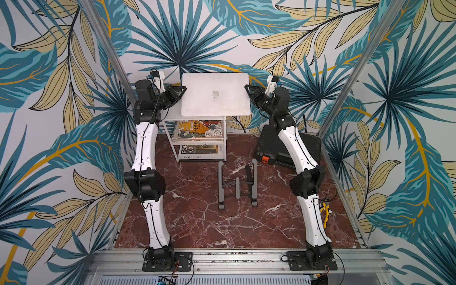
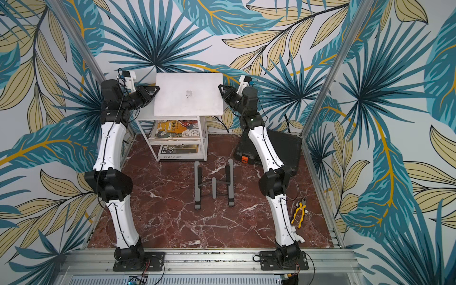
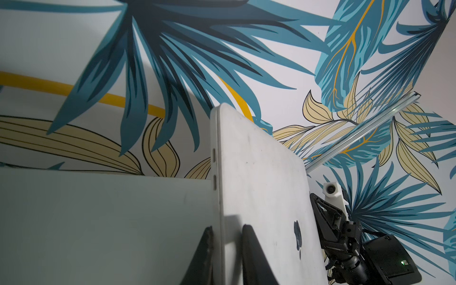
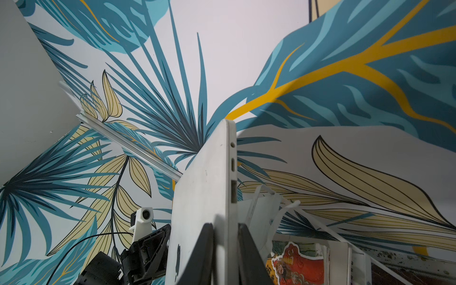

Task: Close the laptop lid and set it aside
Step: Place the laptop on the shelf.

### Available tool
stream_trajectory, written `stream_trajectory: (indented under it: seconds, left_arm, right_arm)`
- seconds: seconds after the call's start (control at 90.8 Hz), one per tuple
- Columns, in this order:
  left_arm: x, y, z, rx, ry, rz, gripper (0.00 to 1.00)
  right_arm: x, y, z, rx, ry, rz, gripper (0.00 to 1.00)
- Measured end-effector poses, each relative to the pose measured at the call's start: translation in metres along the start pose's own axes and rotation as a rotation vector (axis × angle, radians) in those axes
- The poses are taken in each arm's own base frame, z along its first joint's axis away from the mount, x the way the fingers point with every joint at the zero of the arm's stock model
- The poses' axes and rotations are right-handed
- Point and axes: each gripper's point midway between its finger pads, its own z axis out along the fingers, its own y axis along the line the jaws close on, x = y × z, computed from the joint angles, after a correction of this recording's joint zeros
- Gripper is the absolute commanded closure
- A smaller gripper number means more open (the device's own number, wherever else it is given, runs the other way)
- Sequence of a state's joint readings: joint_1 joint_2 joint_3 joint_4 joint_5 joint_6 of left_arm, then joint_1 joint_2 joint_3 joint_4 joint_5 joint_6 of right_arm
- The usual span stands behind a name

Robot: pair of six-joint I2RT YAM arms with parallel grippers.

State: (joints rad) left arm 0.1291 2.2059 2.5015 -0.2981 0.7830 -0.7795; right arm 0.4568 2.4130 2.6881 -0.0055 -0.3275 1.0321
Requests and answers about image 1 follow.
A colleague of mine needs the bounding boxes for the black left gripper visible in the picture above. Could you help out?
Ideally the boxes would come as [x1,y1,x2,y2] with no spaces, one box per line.
[152,83,187,109]

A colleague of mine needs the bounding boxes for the silver laptop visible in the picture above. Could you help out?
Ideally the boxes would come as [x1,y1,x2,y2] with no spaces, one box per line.
[181,72,251,117]

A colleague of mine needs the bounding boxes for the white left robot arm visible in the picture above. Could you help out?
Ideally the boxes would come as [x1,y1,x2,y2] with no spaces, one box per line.
[124,80,186,269]

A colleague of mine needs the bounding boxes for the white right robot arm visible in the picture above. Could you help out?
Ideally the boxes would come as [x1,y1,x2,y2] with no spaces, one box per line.
[245,84,333,270]

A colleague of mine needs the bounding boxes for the black laptop stand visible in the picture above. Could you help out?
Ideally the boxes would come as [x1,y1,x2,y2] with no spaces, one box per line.
[217,158,259,210]

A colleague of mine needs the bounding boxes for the white metal shelf rack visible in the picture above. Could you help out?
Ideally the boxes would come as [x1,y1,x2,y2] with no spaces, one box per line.
[160,106,227,162]

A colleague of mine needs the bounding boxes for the black tool case orange latches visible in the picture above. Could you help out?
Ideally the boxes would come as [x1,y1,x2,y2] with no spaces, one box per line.
[254,125,321,169]

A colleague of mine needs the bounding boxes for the white Folio-02 book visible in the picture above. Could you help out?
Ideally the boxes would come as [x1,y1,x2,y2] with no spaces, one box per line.
[178,144,224,160]

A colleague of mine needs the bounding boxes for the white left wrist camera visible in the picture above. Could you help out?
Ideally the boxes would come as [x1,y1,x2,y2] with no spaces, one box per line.
[150,68,165,93]

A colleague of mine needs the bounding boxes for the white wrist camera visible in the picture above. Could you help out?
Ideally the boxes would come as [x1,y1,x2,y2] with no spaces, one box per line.
[265,76,280,96]
[150,68,165,93]

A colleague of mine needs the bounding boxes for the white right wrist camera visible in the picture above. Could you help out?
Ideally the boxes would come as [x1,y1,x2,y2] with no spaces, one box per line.
[265,76,280,96]

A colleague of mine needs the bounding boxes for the aluminium corner post left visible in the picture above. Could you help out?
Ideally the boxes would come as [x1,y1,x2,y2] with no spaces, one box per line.
[79,0,137,105]

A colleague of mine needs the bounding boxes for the aluminium corner post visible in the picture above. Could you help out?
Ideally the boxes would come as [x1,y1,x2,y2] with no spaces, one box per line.
[79,0,137,105]
[317,1,406,139]

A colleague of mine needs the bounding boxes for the yellow cable connector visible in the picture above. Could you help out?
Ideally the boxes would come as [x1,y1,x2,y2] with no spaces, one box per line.
[320,202,331,229]

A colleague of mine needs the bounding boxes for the aluminium corner post right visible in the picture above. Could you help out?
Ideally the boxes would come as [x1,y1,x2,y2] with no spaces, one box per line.
[317,1,406,139]

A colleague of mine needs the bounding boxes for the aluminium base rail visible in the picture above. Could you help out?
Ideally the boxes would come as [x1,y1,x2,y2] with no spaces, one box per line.
[85,248,394,285]

